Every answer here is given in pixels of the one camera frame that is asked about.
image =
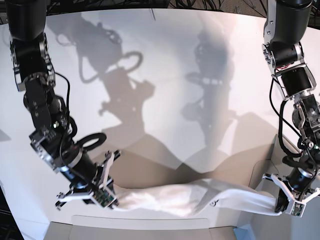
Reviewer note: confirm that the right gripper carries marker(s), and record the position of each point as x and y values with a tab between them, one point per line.
85	189

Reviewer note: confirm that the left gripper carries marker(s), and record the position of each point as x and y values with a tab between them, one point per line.
286	194

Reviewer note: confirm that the white t-shirt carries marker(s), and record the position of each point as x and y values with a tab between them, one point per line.
190	199

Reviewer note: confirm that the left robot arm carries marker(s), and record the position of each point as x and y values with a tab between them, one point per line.
286	23

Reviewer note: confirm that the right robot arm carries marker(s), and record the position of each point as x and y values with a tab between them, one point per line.
53	137

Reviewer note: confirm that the beige chair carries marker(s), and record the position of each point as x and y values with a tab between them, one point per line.
148	163

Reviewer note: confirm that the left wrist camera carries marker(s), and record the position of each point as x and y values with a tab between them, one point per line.
296	208

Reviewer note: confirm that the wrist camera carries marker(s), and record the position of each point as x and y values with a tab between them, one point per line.
296	208
106	198

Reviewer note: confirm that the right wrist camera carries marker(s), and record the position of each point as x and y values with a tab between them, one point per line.
106	198

